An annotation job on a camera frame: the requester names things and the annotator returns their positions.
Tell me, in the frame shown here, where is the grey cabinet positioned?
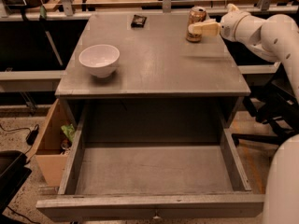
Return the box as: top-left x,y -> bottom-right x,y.
56,13 -> 249,145

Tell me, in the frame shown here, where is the white bowl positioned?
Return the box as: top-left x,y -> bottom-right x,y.
78,44 -> 120,77

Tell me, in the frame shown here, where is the black power adapter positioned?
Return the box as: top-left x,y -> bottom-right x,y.
26,124 -> 39,146

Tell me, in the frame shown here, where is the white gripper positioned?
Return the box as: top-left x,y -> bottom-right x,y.
188,4 -> 250,42

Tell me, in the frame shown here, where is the dark snack packet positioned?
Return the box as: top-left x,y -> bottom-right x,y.
131,15 -> 147,28

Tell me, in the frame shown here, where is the cardboard box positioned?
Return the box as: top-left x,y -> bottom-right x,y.
35,100 -> 71,187

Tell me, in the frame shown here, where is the open grey drawer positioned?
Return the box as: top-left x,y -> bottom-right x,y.
36,100 -> 265,223

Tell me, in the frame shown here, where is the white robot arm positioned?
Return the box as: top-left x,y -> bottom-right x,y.
187,4 -> 299,224

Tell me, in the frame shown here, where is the black office chair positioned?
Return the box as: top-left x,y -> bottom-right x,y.
232,65 -> 299,146

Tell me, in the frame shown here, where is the green crumpled bag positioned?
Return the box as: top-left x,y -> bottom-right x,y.
61,124 -> 75,142

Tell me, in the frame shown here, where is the orange soda can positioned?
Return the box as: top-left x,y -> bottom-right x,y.
186,6 -> 206,43

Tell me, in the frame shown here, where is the black bin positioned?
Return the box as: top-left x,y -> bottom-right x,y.
0,150 -> 32,213

